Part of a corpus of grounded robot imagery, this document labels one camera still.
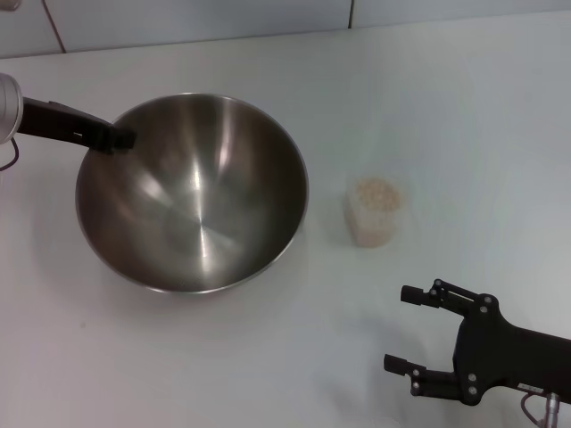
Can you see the plastic cup of grains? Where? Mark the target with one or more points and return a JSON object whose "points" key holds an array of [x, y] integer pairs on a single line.
{"points": [[377, 194]]}

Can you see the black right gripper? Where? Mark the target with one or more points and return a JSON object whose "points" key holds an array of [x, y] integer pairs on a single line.
{"points": [[513, 356]]}

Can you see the stainless steel mixing bowl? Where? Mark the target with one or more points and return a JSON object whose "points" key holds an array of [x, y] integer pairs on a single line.
{"points": [[201, 200]]}

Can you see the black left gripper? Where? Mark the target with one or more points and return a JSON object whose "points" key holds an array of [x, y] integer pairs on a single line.
{"points": [[58, 122]]}

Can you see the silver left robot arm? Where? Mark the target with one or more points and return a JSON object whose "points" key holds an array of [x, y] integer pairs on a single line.
{"points": [[9, 107]]}

